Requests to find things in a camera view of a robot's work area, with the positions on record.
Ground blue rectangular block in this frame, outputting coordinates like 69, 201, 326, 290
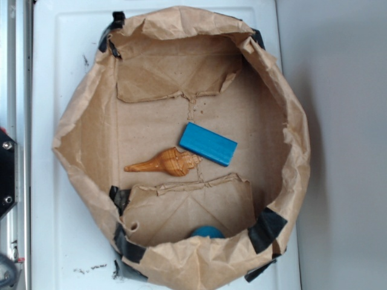
179, 123, 238, 167

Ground orange conch seashell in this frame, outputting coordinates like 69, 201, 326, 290
124, 147, 203, 177

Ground brown paper bag bin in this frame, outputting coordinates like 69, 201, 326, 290
53, 6, 310, 289

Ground blue ball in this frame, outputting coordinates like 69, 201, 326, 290
190, 225, 225, 239

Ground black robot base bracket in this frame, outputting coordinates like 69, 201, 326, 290
1, 127, 19, 219

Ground aluminium frame rail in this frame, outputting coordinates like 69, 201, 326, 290
1, 1, 33, 289

